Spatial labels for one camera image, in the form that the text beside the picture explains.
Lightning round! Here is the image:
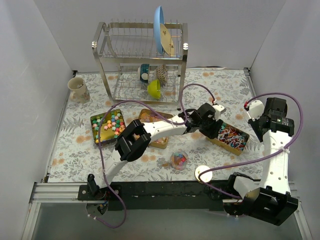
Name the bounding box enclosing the gold tin with lollipops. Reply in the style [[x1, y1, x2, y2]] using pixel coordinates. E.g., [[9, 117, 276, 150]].
[[206, 123, 250, 156]]

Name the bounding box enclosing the clear glass jar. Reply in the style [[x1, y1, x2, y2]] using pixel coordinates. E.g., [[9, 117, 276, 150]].
[[170, 150, 189, 171]]

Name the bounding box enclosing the dark tin with star candies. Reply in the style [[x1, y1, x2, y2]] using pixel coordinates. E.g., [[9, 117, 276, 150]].
[[90, 109, 126, 146]]

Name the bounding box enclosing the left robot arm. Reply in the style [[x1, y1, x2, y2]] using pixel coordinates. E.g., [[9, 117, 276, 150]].
[[87, 103, 226, 200]]

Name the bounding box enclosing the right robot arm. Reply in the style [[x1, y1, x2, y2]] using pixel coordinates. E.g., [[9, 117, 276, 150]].
[[226, 97, 299, 226]]

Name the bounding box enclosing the gold round lid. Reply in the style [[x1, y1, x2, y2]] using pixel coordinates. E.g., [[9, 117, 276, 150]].
[[194, 165, 213, 183]]

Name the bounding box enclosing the lime green bowl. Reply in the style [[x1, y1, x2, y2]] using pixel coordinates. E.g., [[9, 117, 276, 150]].
[[147, 79, 161, 99]]

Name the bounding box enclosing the teal and white bowl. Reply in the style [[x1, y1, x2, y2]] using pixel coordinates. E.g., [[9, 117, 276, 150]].
[[138, 63, 150, 83]]

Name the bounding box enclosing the cream patterned plate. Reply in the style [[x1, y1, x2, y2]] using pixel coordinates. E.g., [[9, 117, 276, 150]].
[[160, 23, 175, 56]]

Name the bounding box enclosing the steel two-tier dish rack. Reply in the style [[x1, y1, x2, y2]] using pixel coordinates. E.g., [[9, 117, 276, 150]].
[[91, 21, 189, 107]]

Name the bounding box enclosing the blue plate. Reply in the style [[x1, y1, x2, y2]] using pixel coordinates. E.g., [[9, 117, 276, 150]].
[[153, 5, 165, 56]]

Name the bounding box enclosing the floral table mat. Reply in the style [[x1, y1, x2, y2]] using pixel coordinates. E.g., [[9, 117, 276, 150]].
[[48, 68, 264, 183]]

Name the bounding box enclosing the floral ceramic mug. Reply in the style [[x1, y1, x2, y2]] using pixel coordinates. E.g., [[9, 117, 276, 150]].
[[67, 77, 91, 104]]

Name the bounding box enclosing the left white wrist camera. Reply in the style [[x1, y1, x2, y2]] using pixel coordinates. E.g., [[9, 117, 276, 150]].
[[212, 103, 226, 120]]

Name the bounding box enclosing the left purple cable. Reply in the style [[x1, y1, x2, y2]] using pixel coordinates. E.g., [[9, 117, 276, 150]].
[[96, 83, 218, 229]]

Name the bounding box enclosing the purple cable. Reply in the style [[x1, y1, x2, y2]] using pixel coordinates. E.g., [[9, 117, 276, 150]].
[[196, 92, 304, 218], [96, 83, 218, 229]]

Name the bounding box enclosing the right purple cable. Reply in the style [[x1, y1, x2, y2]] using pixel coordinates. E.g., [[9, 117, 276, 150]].
[[196, 92, 304, 218]]

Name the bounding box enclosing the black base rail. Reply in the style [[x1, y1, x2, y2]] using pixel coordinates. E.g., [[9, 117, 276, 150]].
[[77, 180, 237, 211]]

